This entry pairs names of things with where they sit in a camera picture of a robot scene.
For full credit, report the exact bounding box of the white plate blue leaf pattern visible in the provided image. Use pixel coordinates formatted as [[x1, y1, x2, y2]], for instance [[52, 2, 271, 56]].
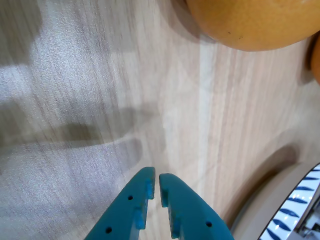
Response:
[[229, 161, 320, 240]]

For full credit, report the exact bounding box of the small deep orange mandarin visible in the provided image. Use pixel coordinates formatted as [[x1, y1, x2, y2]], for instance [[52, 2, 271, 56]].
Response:
[[306, 33, 320, 86]]

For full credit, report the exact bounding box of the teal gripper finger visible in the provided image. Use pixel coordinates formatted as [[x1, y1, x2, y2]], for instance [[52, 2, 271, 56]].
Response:
[[83, 166, 156, 240], [159, 173, 235, 240]]

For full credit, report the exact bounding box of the small light orange mandarin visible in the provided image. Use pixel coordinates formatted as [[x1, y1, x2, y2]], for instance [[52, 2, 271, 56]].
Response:
[[186, 0, 320, 52]]

